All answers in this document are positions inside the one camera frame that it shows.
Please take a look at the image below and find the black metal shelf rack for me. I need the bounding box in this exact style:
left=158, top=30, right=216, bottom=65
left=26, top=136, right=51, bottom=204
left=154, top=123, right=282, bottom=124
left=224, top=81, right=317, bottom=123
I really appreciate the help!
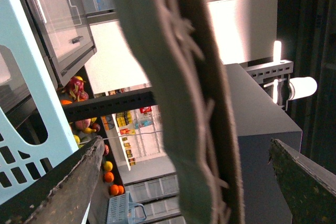
left=64, top=63, right=301, bottom=223

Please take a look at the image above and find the glass top freezer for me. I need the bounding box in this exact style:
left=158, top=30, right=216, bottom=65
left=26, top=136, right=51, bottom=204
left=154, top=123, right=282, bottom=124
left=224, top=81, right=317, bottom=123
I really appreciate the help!
left=20, top=0, right=115, bottom=88

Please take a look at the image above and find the yellow lemon on middle shelf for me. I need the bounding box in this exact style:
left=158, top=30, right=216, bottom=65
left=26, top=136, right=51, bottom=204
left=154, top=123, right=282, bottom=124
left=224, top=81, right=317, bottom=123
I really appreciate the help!
left=103, top=161, right=113, bottom=172

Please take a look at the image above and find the grey basket handle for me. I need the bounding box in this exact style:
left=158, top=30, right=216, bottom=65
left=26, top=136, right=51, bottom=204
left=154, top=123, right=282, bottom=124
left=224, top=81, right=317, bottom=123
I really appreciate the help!
left=114, top=0, right=245, bottom=223

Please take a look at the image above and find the light teal shopping basket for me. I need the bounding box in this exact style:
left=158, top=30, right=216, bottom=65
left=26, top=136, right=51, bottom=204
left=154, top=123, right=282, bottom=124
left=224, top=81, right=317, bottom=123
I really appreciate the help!
left=1, top=0, right=78, bottom=203

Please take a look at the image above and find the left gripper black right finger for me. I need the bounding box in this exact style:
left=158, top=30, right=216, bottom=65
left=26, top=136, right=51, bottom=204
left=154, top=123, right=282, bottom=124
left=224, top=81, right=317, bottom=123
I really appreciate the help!
left=269, top=138, right=335, bottom=223

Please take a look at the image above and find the pink dragon fruit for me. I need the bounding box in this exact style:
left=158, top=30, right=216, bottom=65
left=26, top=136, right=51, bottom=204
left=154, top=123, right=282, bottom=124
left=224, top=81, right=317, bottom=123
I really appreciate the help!
left=62, top=76, right=85, bottom=101

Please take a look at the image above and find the orange beside blue basket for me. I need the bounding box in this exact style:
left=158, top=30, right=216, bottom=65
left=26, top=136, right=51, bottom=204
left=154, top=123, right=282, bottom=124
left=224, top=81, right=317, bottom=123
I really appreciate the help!
left=109, top=185, right=119, bottom=196

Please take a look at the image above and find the white condiment shelf unit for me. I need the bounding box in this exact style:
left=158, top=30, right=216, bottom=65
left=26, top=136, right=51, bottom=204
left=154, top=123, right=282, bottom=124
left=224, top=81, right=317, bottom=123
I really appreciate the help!
left=101, top=105, right=166, bottom=171

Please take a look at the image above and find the orange beside lemon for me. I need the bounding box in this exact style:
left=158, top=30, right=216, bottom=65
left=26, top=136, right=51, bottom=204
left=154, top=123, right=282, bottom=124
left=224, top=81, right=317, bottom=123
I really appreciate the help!
left=104, top=172, right=114, bottom=183

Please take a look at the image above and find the small blue basket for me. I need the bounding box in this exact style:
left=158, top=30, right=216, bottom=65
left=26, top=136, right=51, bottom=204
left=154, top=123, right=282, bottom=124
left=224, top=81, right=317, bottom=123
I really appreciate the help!
left=106, top=191, right=147, bottom=224

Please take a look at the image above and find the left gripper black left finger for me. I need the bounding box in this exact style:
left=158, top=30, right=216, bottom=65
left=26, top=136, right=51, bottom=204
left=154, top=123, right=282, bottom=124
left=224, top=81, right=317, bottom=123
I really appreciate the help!
left=1, top=136, right=104, bottom=223

